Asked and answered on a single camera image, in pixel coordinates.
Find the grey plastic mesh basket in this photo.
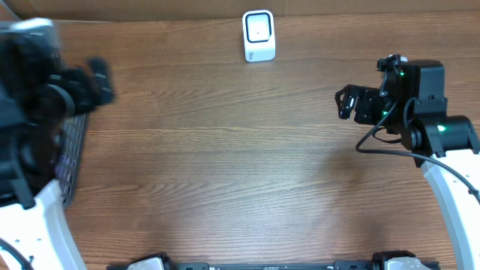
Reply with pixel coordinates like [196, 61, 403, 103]
[0, 17, 90, 209]

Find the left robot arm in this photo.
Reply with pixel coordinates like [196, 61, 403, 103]
[1, 31, 114, 269]

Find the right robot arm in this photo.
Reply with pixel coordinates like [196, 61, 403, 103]
[334, 55, 479, 269]

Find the white barcode scanner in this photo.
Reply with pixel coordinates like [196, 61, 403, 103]
[242, 10, 276, 62]

